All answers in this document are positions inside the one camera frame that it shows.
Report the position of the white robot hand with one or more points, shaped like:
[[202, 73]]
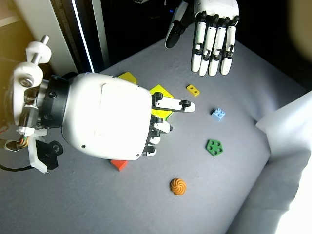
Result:
[[107, 117], [214, 14]]

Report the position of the multicoloured puzzle cube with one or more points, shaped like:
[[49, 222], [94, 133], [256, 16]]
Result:
[[165, 91]]

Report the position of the red cube block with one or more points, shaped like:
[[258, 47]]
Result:
[[119, 165]]

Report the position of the yellow two-hole block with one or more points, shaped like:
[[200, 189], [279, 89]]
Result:
[[193, 89]]

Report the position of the grey table cloth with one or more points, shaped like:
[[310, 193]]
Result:
[[97, 200]]

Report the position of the orange swirl cookie toy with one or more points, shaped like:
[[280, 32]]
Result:
[[178, 186]]

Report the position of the light blue studded brick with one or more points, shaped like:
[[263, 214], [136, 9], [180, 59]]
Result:
[[217, 115]]

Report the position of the green pentagon block with holes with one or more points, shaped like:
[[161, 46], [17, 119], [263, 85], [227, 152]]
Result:
[[214, 148]]

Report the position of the white cabinet panel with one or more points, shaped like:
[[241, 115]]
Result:
[[48, 19]]

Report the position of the white fabric backdrop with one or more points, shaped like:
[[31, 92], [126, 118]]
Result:
[[287, 146]]

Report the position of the white upright post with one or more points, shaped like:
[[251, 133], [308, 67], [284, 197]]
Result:
[[100, 29]]

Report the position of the black rail with light strip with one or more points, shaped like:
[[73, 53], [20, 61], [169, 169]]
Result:
[[70, 29]]

